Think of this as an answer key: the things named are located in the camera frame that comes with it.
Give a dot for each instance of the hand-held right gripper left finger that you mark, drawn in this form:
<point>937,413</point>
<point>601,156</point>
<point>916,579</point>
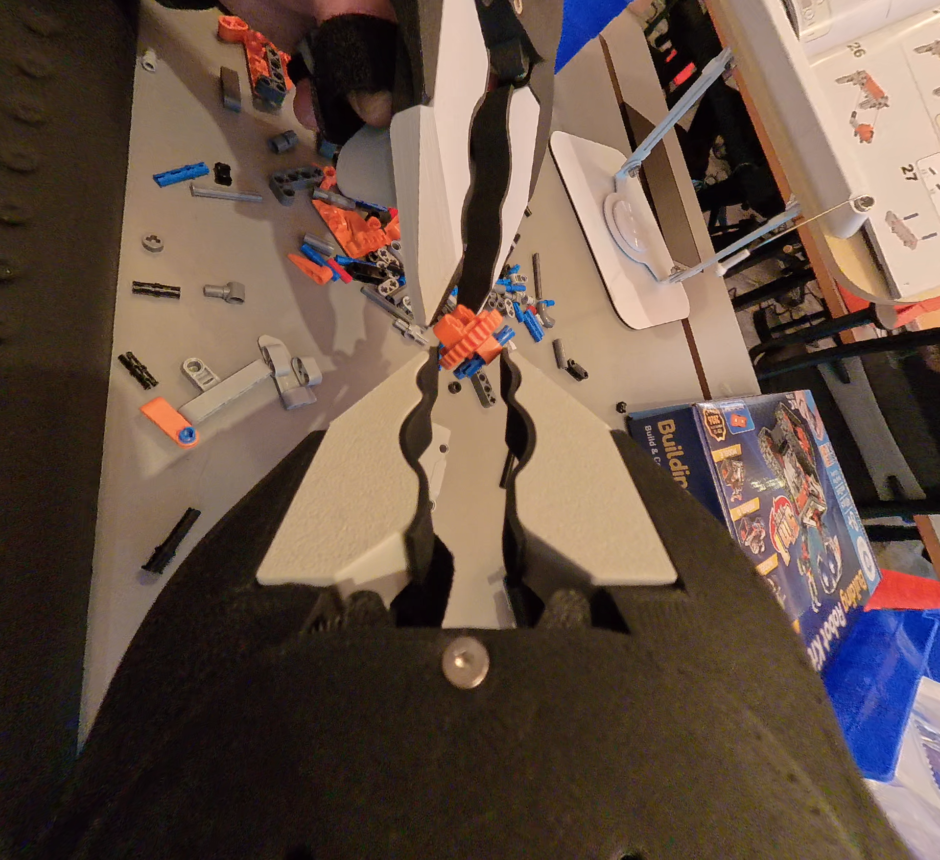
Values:
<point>345,507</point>

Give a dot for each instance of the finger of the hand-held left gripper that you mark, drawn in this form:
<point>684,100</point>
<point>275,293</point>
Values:
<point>523,155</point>
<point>433,199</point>

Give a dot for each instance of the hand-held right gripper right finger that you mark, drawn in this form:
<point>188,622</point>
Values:
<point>587,507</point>

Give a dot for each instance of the pile of small building parts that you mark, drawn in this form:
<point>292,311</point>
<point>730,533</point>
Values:
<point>352,228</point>

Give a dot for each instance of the orange toothed gear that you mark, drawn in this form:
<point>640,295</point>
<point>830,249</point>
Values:
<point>462,338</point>

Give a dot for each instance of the small grey elbow connector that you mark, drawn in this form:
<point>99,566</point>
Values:
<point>224,292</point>

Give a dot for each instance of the black flat link piece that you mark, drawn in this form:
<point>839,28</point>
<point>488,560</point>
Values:
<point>577,369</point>

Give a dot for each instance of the short black axle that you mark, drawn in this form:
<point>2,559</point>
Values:
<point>507,469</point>

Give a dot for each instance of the white book stand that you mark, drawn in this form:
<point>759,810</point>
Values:
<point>602,213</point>

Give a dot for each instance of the grey rectangular panel piece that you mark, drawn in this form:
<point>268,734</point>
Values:
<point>439,463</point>

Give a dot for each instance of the dark grey angled beam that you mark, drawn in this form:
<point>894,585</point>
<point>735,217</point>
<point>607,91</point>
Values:
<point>485,390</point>

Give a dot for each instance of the grey tube connector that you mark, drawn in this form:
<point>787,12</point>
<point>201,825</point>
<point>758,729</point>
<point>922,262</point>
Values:
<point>560,353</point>

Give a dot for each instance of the black long pin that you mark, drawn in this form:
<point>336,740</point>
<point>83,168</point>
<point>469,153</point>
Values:
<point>170,542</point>

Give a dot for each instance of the blue robot kit box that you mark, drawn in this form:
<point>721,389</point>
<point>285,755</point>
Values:
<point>771,507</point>

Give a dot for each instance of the orange connector block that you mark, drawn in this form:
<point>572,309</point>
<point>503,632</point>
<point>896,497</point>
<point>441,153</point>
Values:
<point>165,419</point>

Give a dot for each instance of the black short pin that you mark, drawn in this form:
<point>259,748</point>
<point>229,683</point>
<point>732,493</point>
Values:
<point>138,370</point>

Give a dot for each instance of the black double-ended pin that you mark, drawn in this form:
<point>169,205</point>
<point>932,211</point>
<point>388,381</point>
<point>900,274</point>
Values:
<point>156,289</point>

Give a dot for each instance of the open instruction booklet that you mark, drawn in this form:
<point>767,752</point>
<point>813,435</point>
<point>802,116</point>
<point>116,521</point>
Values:
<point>866,66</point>

